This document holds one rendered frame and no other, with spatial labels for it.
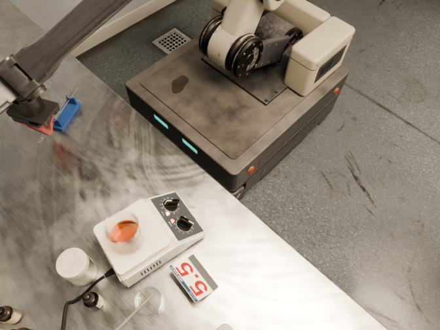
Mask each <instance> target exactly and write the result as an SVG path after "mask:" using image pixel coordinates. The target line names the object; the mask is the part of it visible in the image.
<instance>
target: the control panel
mask: <svg viewBox="0 0 440 330"><path fill-rule="evenodd" d="M167 199H179V203H178V205H177V209H176V210H175V211H169V210H167V209H166V208H165V207H164V201H165V200H167ZM151 202H152V203H153V204H154V206H155V208H156V209H157V210H158V212H159V214H160V215H161V216H162V218H163V220H165V222H166V224H167V225H168V226H169V228H170V230H171V231H172V232H173V234H174V236H175V237H176V238H177V240H178V241H181V240H184V239H186V238H188V237H190V236H193V235H195V234H198V233H200V232H203V229H202V227H201V226H200V225H199V224H198V222H197V221H196V219H195V218H194V217H193V215H192V214H191V212H190V211H189V210H188V208H187V207H186V205H185V204H184V203H183V201H182V200H181V199H180V197H179V196H178V195H177V193H176V192H173V193H170V194H166V195H163V196H159V197H156V198H152V199H151ZM166 212H169V215H166ZM181 216H183V217H185V218H187V219H189V220H190V221H192V222H193V223H194V225H193V226H192V227H191V229H190V230H188V231H184V230H181V229H180V228H179V227H178V225H177V221H178V220H179V218H180V217H181ZM171 219H173V220H174V222H171Z"/></svg>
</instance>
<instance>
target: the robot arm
mask: <svg viewBox="0 0 440 330"><path fill-rule="evenodd" d="M131 1H132V0H82V1H81V2H80V3H79V4H78V5H77V6H76V7H74V8H73V9H72V10H71V11H70V12H69V13H67V14H66V15H65V16H64V17H63V18H62V19H61V20H60V21H59V22H58V23H57V24H56V25H55V26H54V27H52V28H51V29H50V30H49V31H48V32H47V33H46V34H44V35H43V36H42V37H41V38H40V39H38V40H37V41H35V42H32V43H29V44H27V45H26V46H24V47H23V48H21V49H20V50H19V51H18V52H17V53H16V54H10V55H9V56H7V57H6V58H5V59H4V60H1V62H0V114H1V113H3V112H4V111H6V110H7V111H6V113H7V115H8V116H10V117H11V118H12V119H13V121H15V122H19V123H20V124H21V125H24V126H26V127H28V128H31V129H33V130H36V131H38V132H40V133H42V134H46V135H49V136H50V135H51V134H52V133H53V125H52V122H53V118H54V115H57V113H58V112H59V110H60V106H59V104H58V103H57V102H54V101H50V100H45V99H42V98H41V97H40V95H41V94H42V93H43V92H44V91H46V90H47V89H46V88H45V85H44V84H43V83H44V82H45V81H47V80H48V79H49V78H50V77H51V76H53V73H54V72H55V71H56V70H57V69H58V68H59V65H60V64H61V62H62V61H63V60H64V58H65V57H66V56H67V55H68V54H69V53H70V52H72V51H73V50H74V49H75V48H77V47H78V46H79V45H80V44H81V43H82V42H83V41H85V40H86V39H87V38H89V36H91V34H93V33H94V32H95V31H97V30H98V29H99V28H100V27H102V25H104V24H105V23H106V22H107V21H108V20H110V19H111V18H112V17H114V15H116V14H117V13H118V12H119V11H120V10H122V9H123V8H124V7H125V6H126V5H127V4H128V3H130V2H131ZM11 103H13V104H11ZM47 128H48V130H47Z"/></svg>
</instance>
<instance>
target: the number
mask: <svg viewBox="0 0 440 330"><path fill-rule="evenodd" d="M173 267H174V268H175V270H176V271H177V273H178V274H179V275H180V276H181V278H182V279H183V281H184V282H185V283H186V284H187V286H188V287H189V289H190V290H191V291H192V293H193V294H194V296H195V297H196V298H197V299H199V298H200V297H202V296H204V295H205V294H207V293H209V292H210V289H209V288H208V287H207V285H206V284H205V283H204V281H203V280H202V279H201V277H200V276H199V275H198V274H197V272H196V271H195V270H194V268H193V267H192V266H191V264H190V263H189V262H188V260H184V261H182V262H180V263H178V264H176V265H173Z"/></svg>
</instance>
